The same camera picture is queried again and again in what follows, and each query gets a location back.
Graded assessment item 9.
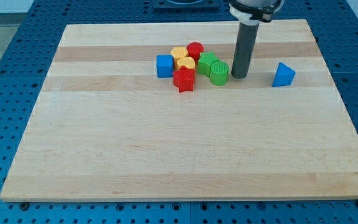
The yellow half-round block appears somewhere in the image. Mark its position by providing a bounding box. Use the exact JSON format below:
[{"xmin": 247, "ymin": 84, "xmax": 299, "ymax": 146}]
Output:
[{"xmin": 175, "ymin": 57, "xmax": 196, "ymax": 70}]

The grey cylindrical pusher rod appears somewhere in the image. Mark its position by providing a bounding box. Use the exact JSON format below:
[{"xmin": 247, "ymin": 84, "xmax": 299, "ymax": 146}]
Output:
[{"xmin": 231, "ymin": 23, "xmax": 259, "ymax": 79}]

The blue cube block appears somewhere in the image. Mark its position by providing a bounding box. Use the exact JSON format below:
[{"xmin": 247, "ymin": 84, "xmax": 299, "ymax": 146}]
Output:
[{"xmin": 156, "ymin": 55, "xmax": 173, "ymax": 78}]

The green star block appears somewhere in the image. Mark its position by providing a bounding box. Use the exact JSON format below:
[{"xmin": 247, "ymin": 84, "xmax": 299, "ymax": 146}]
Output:
[{"xmin": 197, "ymin": 52, "xmax": 219, "ymax": 77}]

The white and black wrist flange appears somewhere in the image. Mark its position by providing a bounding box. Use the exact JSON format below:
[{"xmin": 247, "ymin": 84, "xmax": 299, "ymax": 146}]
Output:
[{"xmin": 229, "ymin": 0, "xmax": 284, "ymax": 26}]

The green cylinder block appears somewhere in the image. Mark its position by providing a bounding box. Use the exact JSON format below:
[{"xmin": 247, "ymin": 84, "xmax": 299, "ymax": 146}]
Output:
[{"xmin": 209, "ymin": 61, "xmax": 229, "ymax": 86}]

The red star block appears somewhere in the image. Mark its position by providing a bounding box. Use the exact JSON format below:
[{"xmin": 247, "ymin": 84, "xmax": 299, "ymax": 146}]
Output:
[{"xmin": 173, "ymin": 69, "xmax": 195, "ymax": 93}]

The wooden board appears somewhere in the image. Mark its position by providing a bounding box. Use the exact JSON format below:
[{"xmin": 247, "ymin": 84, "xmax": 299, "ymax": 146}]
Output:
[{"xmin": 0, "ymin": 19, "xmax": 358, "ymax": 202}]

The yellow hexagon block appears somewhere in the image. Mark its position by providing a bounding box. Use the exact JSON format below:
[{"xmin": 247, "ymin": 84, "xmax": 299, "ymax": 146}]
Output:
[{"xmin": 170, "ymin": 46, "xmax": 188, "ymax": 67}]

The blue triangle block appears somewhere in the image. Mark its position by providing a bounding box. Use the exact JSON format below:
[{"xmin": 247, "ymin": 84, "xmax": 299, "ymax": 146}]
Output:
[{"xmin": 272, "ymin": 62, "xmax": 296, "ymax": 87}]

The red cylinder block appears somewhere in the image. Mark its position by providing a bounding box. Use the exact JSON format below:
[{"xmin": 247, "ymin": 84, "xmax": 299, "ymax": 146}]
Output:
[{"xmin": 186, "ymin": 42, "xmax": 204, "ymax": 63}]

